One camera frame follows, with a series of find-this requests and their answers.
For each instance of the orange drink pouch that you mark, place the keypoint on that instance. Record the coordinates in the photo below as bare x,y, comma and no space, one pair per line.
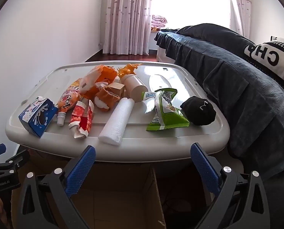
66,100

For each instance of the white crumpled tissue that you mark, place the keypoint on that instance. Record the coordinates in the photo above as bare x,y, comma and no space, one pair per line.
101,84

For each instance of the beige paper cup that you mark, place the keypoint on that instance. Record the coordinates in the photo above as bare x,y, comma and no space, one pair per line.
134,87

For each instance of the blue milk carton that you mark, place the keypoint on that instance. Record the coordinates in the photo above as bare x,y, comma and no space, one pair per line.
39,119

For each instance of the brown cardboard box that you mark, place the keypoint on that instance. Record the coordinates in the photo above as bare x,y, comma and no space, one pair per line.
122,195

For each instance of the orange toy dinosaur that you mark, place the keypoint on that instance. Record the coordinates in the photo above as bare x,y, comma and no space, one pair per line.
127,69

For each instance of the green snack bag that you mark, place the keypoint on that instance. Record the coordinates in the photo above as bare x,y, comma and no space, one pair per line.
165,119

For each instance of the folded pink quilt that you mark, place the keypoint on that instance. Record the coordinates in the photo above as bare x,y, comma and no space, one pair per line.
158,21

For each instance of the red and white wrapper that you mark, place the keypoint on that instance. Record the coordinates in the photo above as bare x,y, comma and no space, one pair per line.
82,119

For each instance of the wooden block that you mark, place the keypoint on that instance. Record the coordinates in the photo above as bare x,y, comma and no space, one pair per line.
118,89

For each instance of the white foam cylinder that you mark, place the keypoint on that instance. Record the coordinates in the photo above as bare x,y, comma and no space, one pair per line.
115,121

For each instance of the pink patterned curtain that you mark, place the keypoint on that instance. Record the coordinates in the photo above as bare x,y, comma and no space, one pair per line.
126,16
241,7

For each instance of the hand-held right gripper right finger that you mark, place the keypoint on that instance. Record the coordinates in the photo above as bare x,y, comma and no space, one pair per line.
205,169

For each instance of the orange tissue pack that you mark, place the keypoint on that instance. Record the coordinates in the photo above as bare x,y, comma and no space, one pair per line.
96,76

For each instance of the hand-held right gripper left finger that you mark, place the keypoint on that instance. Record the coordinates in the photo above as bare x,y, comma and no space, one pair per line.
81,169

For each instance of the black white letter pillow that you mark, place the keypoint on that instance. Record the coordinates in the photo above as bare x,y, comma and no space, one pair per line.
275,57

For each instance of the black sock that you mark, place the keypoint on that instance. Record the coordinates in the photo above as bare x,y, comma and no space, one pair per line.
199,112

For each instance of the orange plush sock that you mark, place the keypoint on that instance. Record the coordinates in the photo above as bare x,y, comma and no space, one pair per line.
106,97

